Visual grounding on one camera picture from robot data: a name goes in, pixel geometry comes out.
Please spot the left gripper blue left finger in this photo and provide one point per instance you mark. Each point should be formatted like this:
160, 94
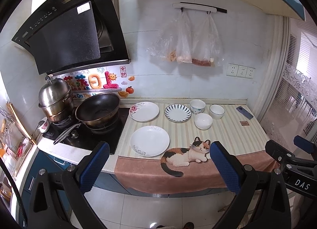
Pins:
46, 208

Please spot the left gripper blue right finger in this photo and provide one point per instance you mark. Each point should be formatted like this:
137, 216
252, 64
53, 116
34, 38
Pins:
272, 209

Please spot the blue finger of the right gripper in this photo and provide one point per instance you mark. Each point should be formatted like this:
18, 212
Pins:
304, 144

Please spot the white bowl red flowers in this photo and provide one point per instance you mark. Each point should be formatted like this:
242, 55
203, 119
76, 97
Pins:
203, 121

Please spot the white bowl dark rim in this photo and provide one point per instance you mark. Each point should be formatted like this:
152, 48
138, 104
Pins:
216, 111

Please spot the white bowl blue dots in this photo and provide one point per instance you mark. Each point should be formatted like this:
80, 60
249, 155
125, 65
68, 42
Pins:
197, 106

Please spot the white plate pink flowers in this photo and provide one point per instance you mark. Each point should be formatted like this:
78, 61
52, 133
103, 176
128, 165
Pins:
144, 111

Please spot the white plate blue leaf pattern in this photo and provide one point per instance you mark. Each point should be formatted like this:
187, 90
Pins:
177, 113

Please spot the black gas stove top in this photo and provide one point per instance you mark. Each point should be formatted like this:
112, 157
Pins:
85, 137

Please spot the small brown square coaster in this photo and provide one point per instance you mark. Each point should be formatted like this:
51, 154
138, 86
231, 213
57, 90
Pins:
244, 123

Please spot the black wok pan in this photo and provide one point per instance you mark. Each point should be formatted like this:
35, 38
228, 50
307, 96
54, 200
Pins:
97, 113

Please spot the small floral cup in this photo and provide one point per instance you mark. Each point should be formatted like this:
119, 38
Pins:
44, 125

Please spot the plain white large plate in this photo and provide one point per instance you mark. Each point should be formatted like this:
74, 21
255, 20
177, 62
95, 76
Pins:
149, 141

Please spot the striped cat table mat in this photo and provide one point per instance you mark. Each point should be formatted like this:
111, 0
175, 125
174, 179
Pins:
186, 167

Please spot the stainless steel steamer pot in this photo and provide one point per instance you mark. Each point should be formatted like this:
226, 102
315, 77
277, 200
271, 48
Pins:
55, 100

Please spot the wooden cutting board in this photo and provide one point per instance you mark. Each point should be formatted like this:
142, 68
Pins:
18, 122

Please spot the right clear plastic bag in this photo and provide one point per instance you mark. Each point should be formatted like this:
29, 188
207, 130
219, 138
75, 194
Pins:
207, 47

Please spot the clear plastic bag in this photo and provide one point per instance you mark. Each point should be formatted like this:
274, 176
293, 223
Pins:
207, 47
173, 42

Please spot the black range hood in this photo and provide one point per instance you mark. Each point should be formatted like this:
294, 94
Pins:
70, 35

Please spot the left clear plastic bag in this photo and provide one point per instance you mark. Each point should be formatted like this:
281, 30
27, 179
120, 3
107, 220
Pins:
173, 42

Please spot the colourful wall sticker decoration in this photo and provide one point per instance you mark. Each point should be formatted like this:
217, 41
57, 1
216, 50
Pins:
106, 79

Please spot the white wall socket strip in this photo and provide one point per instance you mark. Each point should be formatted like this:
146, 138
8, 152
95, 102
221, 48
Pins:
240, 71

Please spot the white wall hook rail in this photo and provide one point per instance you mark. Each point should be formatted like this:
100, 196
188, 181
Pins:
198, 7

